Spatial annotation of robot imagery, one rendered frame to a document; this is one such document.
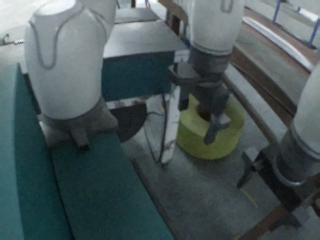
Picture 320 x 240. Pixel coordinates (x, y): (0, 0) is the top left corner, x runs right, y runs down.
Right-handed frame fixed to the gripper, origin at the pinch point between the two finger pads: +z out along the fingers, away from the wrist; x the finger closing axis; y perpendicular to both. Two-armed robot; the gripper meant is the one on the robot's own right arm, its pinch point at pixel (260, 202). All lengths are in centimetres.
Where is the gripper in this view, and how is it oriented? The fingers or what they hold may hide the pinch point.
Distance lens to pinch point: 51.8
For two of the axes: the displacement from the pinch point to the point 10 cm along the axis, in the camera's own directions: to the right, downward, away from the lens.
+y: -8.9, 2.8, -3.6
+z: -0.6, 7.1, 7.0
